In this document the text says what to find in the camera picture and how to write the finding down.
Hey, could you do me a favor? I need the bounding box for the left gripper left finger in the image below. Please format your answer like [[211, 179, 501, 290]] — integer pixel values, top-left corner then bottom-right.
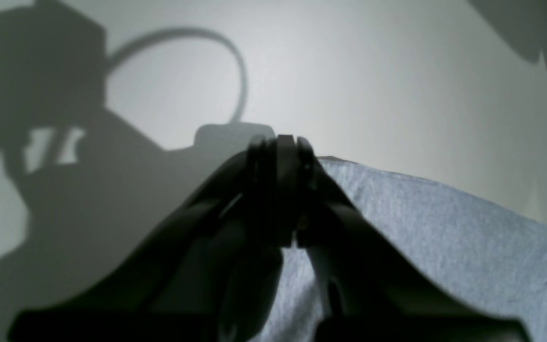
[[8, 135, 298, 342]]

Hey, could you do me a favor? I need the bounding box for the grey T-shirt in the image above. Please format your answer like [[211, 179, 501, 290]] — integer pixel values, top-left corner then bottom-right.
[[250, 156, 547, 342]]

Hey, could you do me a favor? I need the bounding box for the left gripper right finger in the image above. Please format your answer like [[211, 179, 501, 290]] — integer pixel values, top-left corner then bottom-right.
[[295, 138, 529, 342]]

